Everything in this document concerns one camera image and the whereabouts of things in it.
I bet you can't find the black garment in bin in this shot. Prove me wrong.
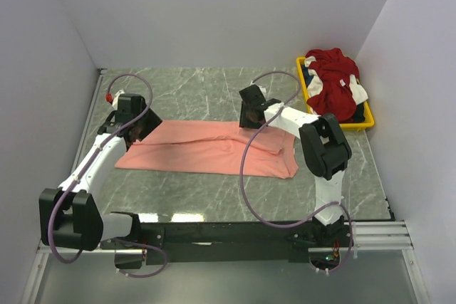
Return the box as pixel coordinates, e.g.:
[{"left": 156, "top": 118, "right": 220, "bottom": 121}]
[{"left": 349, "top": 103, "right": 366, "bottom": 124}]

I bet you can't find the black base crossbar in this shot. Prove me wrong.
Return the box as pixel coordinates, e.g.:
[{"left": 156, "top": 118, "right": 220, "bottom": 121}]
[{"left": 100, "top": 220, "right": 349, "bottom": 269}]

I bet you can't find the dark red t shirt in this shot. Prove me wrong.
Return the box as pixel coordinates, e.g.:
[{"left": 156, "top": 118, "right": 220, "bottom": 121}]
[{"left": 306, "top": 48, "right": 359, "bottom": 122}]

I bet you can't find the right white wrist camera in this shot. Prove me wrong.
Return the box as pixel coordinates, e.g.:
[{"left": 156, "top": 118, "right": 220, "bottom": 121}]
[{"left": 250, "top": 81, "right": 267, "bottom": 95}]

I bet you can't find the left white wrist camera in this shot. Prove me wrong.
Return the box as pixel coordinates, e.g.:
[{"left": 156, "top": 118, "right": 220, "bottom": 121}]
[{"left": 105, "top": 89, "right": 125, "bottom": 110}]

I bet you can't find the aluminium frame rail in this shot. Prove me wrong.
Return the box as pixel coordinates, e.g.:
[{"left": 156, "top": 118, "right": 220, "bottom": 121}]
[{"left": 21, "top": 68, "right": 416, "bottom": 304}]

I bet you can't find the pink t shirt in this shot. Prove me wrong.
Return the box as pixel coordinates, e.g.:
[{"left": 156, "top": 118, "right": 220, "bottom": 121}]
[{"left": 115, "top": 120, "right": 299, "bottom": 179}]

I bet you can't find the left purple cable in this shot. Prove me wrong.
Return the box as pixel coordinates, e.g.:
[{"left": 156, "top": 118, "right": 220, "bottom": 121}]
[{"left": 48, "top": 74, "right": 168, "bottom": 279}]

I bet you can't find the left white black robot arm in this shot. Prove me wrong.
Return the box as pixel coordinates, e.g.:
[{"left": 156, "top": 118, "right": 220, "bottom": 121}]
[{"left": 38, "top": 93, "right": 162, "bottom": 251}]

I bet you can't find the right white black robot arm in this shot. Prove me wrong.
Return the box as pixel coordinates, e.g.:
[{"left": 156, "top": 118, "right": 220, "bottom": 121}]
[{"left": 239, "top": 83, "right": 352, "bottom": 244}]

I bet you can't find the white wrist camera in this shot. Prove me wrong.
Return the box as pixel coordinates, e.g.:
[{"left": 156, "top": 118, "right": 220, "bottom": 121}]
[
  {"left": 250, "top": 81, "right": 267, "bottom": 95},
  {"left": 105, "top": 89, "right": 125, "bottom": 110}
]

